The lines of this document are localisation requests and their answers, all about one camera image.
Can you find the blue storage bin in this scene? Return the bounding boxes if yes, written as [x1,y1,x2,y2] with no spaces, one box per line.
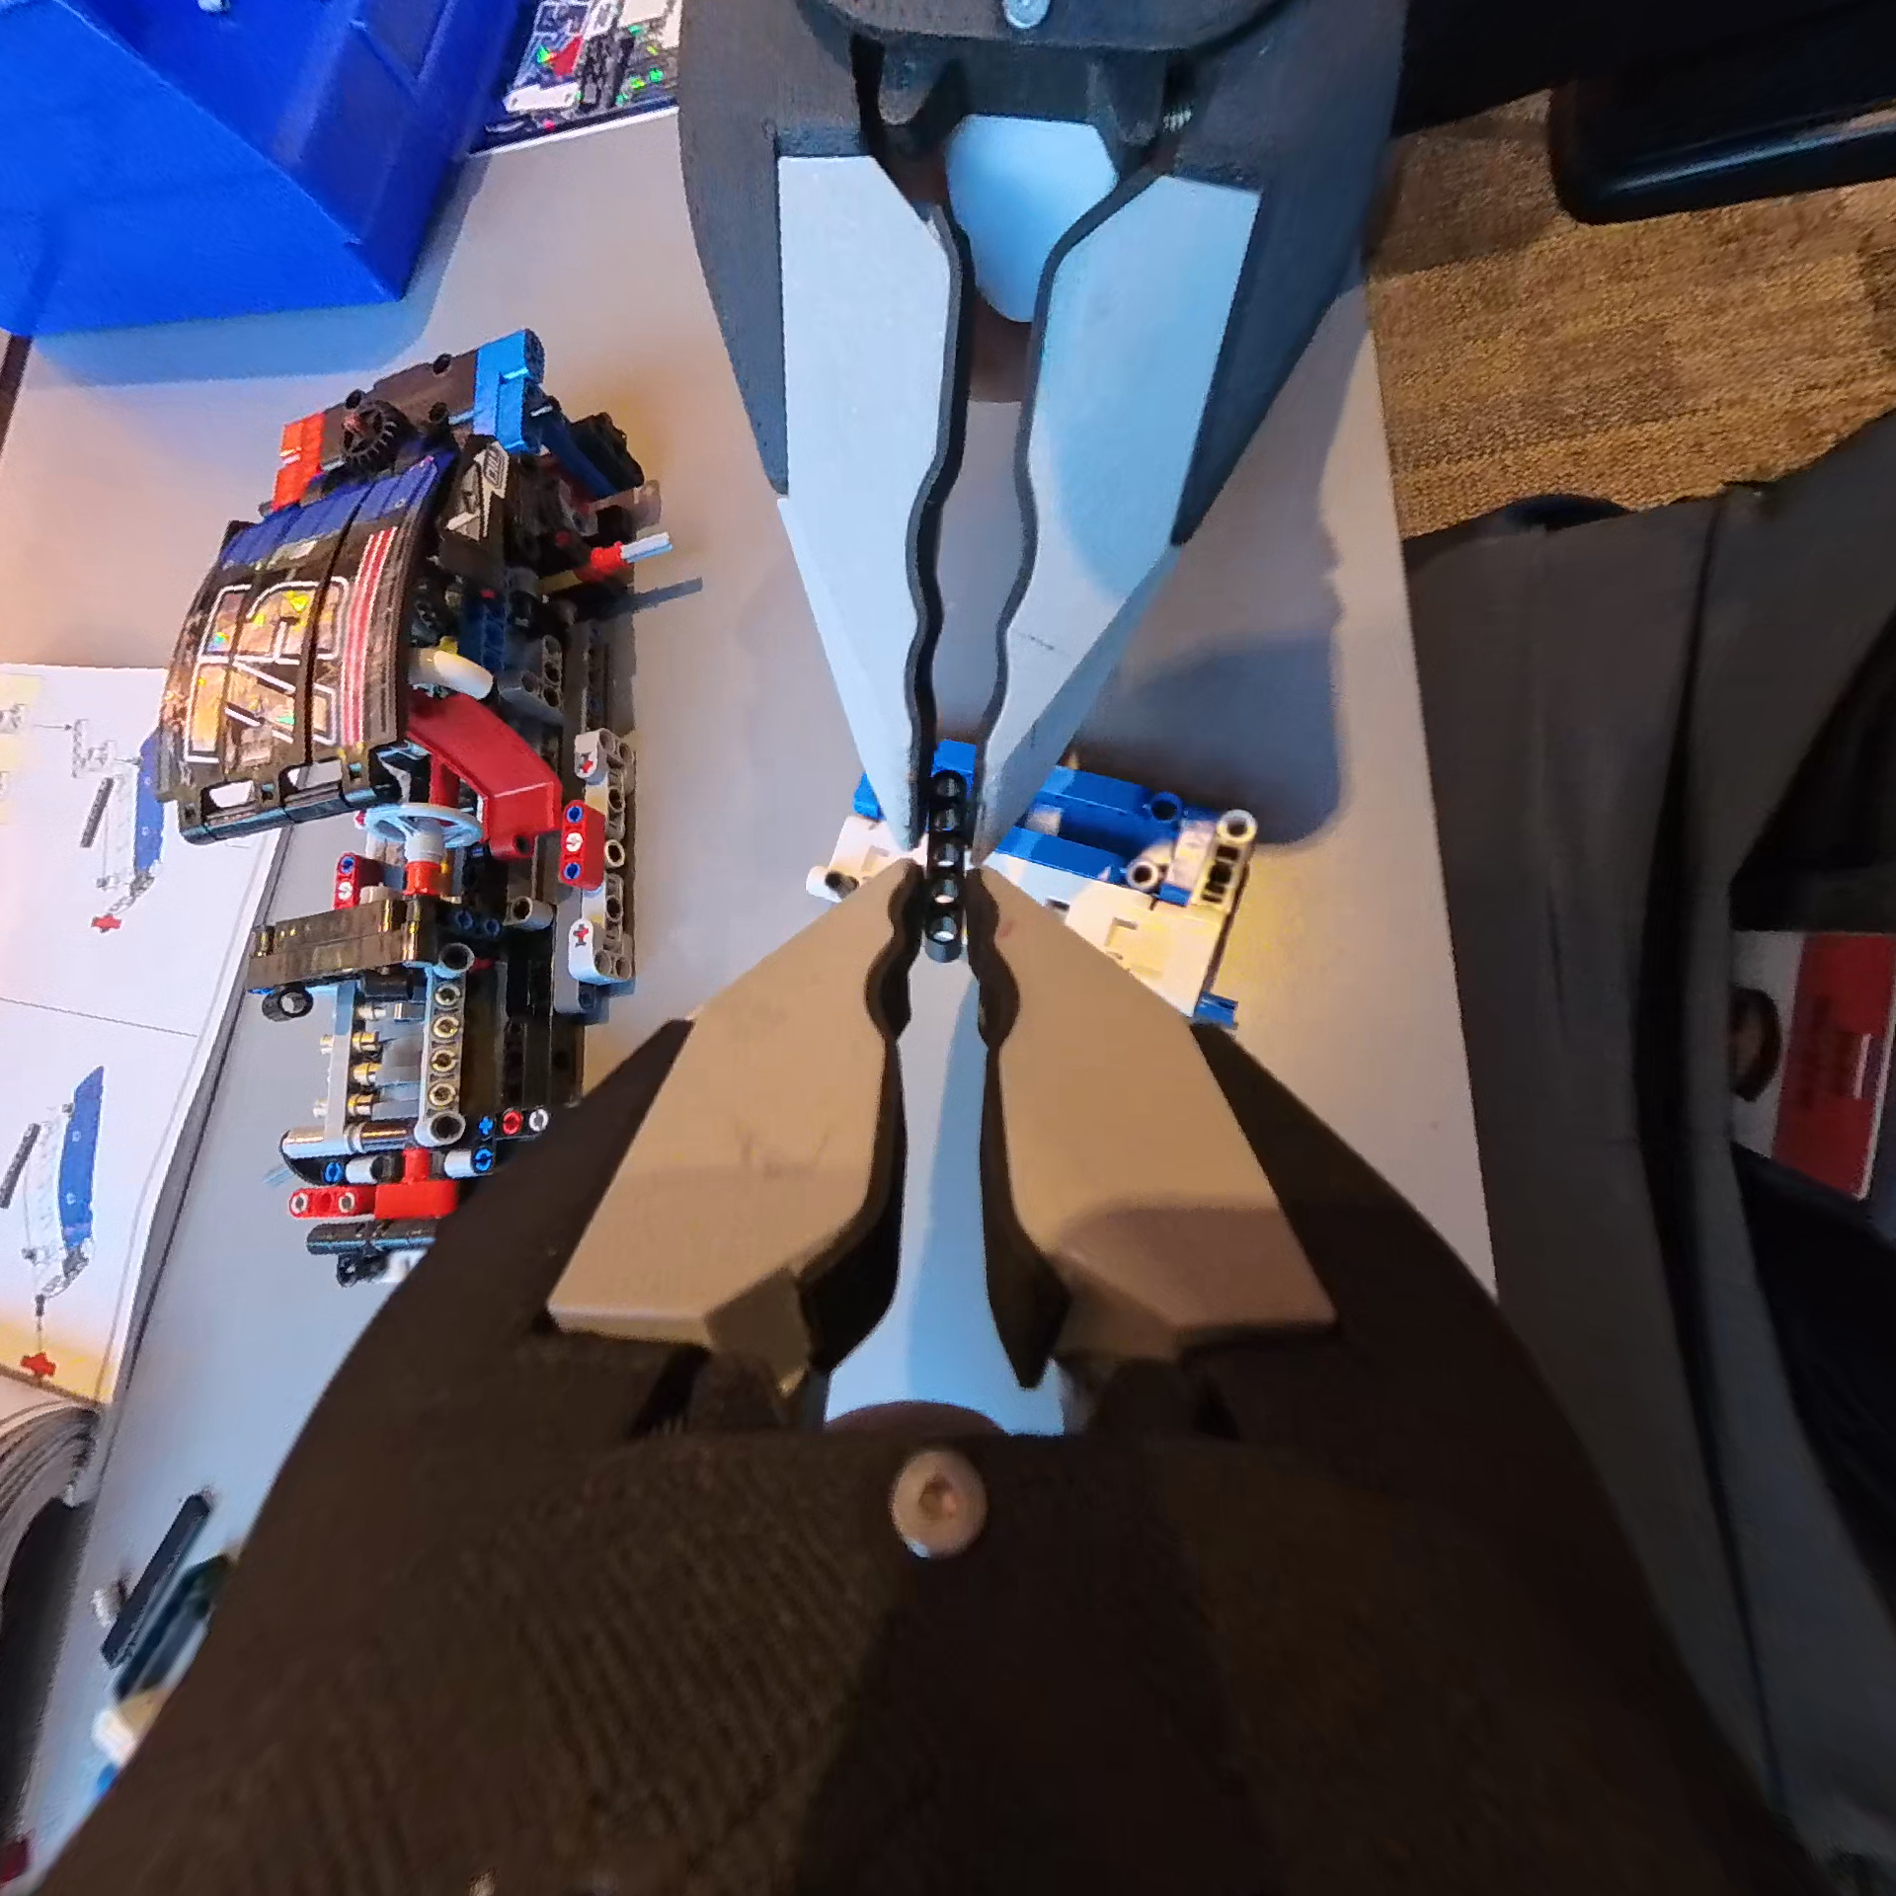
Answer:
[0,0,526,338]

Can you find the grey desk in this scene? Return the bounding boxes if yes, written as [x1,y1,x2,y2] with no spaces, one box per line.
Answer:
[0,104,1498,1896]

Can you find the black office chair base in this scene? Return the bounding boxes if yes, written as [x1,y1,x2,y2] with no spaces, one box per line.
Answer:
[1398,0,1896,223]

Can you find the black brick beam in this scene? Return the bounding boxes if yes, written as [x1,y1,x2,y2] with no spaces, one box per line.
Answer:
[923,772,969,966]

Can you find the red badge in clear holder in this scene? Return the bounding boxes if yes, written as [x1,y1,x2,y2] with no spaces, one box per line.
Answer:
[1724,931,1896,1203]

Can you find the open instruction booklet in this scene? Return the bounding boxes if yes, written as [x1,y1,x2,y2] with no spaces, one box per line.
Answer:
[0,663,289,1405]

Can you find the person's legs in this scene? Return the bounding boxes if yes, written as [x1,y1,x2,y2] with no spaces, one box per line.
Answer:
[1404,429,1896,1896]

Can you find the blue white brick assembly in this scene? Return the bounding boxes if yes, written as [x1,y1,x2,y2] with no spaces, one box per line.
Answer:
[807,735,1260,1031]

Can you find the printed sticker sheet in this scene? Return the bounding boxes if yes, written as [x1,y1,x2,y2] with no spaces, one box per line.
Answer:
[473,0,684,149]

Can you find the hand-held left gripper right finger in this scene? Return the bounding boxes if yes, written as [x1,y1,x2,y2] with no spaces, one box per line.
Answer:
[959,867,1338,1391]

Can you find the toy brick car model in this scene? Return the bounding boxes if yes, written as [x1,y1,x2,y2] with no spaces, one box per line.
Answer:
[154,330,704,1291]

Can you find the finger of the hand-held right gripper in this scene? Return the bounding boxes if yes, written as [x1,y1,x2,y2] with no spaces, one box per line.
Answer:
[772,147,976,859]
[969,155,1263,859]

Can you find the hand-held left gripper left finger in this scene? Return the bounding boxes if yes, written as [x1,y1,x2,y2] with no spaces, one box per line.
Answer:
[543,859,927,1405]

